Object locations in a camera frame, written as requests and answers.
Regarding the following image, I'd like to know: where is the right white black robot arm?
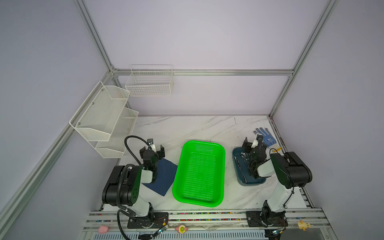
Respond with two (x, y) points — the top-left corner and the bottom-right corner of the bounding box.
(242, 135), (313, 226)

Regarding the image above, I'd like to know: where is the blue white work glove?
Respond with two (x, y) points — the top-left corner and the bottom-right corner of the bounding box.
(254, 128), (282, 152)

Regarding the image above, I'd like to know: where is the silver metal knife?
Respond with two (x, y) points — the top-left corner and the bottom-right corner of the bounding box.
(234, 156), (247, 183)

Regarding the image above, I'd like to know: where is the pink green round toy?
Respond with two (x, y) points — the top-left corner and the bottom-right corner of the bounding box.
(175, 225), (188, 234)

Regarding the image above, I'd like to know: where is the pink toy figure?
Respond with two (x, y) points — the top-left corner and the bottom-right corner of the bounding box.
(98, 226), (109, 234)

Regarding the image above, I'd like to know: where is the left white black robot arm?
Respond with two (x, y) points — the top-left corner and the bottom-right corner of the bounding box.
(102, 145), (165, 217)

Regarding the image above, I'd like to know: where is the white mesh two-tier shelf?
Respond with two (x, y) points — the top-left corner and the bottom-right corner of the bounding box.
(69, 82), (139, 159)

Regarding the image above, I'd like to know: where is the dark teal plastic tray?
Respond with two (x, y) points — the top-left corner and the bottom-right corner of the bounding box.
(232, 147), (267, 187)

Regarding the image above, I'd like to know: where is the green plastic perforated basket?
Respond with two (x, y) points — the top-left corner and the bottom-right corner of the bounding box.
(172, 141), (226, 208)

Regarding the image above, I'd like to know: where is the silver metal fork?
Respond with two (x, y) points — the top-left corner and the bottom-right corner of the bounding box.
(239, 152), (247, 184)

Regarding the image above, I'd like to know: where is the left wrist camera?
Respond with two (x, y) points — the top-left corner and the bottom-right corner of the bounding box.
(147, 139), (157, 152)

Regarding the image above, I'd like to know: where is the yellow toy figure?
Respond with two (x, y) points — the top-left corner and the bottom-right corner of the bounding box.
(297, 220), (313, 232)

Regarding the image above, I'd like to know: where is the dark blue paper napkin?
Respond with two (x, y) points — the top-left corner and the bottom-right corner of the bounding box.
(144, 158), (178, 197)

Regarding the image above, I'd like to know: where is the white wire wall basket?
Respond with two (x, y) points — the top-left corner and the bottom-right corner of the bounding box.
(125, 65), (174, 97)

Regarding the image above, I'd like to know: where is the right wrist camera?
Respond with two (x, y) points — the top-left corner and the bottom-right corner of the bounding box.
(251, 134), (264, 148)

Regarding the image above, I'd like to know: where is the aluminium front rail frame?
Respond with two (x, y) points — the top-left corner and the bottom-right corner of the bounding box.
(79, 208), (337, 240)

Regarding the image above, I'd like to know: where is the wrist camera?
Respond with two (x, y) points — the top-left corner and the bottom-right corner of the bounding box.
(251, 134), (264, 148)
(147, 139), (157, 152)

